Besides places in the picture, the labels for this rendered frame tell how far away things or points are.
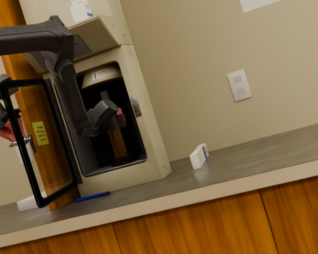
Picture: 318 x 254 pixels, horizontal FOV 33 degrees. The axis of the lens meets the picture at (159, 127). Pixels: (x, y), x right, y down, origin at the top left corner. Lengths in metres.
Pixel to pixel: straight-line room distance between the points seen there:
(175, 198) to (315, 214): 0.37
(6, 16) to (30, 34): 0.72
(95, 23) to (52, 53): 0.39
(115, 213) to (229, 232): 0.33
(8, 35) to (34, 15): 0.72
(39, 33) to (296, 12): 1.12
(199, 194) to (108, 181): 0.51
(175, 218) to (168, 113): 0.77
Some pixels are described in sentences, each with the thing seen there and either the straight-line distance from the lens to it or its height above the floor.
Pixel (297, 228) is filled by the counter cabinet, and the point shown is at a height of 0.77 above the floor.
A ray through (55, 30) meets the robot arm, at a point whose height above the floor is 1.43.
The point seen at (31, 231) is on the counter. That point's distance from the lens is 1.72.
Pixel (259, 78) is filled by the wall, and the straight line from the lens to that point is 2.12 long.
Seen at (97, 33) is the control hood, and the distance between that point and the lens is 1.76.
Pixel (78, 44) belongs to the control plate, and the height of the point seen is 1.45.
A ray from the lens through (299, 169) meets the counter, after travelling 1.41.
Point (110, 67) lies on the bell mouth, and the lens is 1.88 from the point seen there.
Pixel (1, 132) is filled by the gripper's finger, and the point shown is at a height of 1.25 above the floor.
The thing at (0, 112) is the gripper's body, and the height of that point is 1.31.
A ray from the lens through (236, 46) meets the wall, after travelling 2.13.
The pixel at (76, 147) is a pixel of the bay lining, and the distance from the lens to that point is 1.93.
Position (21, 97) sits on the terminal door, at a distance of 1.73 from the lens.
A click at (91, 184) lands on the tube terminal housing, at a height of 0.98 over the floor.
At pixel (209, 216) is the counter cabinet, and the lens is 1.51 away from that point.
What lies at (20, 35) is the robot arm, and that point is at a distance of 1.25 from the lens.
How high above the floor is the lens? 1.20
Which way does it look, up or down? 3 degrees down
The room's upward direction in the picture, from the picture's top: 17 degrees counter-clockwise
